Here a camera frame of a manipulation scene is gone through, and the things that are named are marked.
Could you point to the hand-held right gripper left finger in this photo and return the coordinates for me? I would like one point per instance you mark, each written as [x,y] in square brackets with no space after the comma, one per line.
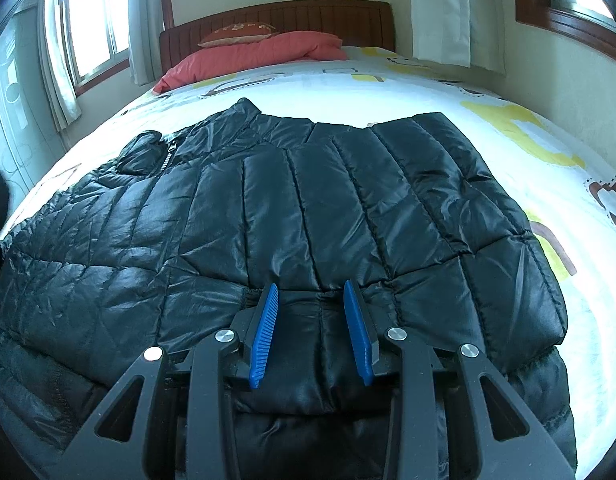
[265,335]

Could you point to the window with metal frame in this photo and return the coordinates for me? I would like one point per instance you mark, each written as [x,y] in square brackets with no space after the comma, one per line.
[87,20]

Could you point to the white printed bed sheet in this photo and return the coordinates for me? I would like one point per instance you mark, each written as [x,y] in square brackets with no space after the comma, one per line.
[488,85]

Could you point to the black puffer jacket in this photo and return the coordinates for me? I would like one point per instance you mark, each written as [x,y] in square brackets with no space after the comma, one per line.
[288,210]

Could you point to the orange printed pillow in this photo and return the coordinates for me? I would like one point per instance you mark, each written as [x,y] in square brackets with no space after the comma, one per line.
[237,34]

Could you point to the wooden headboard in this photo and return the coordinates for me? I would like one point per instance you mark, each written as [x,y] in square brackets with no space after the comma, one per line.
[313,17]

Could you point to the wardrobe with glass doors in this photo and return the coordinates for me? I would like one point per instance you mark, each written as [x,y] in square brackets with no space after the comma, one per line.
[12,85]

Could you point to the window with wooden frame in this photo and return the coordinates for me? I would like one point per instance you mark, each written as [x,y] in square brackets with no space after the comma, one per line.
[563,5]

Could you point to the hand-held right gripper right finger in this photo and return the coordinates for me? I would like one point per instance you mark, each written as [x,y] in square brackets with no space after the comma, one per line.
[358,330]

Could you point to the red pillow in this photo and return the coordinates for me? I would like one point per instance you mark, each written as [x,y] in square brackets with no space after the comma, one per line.
[248,55]

